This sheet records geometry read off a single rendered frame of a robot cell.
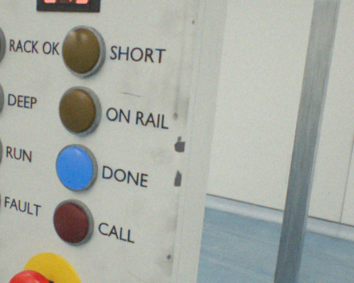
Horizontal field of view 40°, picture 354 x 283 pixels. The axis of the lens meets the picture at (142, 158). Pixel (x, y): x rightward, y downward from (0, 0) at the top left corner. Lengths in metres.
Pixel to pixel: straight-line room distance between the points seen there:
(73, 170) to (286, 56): 3.66
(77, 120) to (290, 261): 1.27
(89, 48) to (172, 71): 0.05
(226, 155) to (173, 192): 3.82
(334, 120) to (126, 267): 3.58
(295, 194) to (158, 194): 1.19
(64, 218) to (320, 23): 1.20
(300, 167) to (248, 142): 2.59
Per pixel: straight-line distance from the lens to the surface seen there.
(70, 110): 0.30
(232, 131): 4.06
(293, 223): 1.48
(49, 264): 0.34
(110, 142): 0.30
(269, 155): 3.98
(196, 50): 0.28
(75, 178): 0.30
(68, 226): 0.31
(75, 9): 0.31
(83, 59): 0.30
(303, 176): 1.45
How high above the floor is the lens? 1.12
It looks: 11 degrees down
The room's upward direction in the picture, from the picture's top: 5 degrees clockwise
